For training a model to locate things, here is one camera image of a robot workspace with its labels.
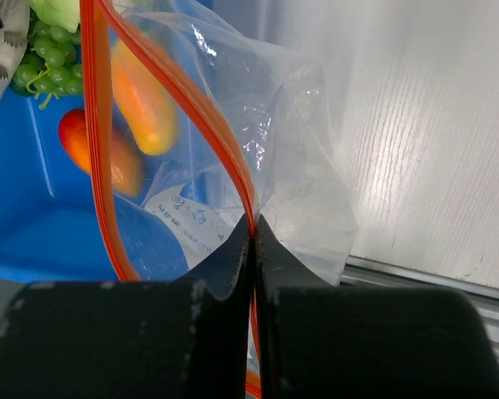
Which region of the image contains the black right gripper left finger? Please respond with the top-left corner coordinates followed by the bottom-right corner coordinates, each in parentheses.
top-left (0, 220), bottom-right (250, 398)

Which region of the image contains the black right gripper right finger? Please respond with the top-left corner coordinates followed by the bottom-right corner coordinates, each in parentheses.
top-left (254, 219), bottom-right (499, 398)

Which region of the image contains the red orange mango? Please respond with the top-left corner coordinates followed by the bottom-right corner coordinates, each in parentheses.
top-left (57, 108), bottom-right (145, 197)

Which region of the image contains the clear zip top bag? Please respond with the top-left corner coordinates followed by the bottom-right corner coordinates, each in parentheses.
top-left (80, 1), bottom-right (356, 398)

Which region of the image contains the white green cabbage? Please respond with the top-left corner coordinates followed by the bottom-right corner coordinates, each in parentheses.
top-left (28, 0), bottom-right (80, 33)

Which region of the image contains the blue plastic tray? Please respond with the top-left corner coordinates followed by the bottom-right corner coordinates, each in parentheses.
top-left (0, 91), bottom-right (116, 282)

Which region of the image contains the yellow orange mango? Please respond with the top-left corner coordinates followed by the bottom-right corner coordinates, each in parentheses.
top-left (111, 39), bottom-right (179, 156)

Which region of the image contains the green grape bunch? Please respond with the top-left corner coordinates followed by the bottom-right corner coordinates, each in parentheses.
top-left (9, 11), bottom-right (84, 110)

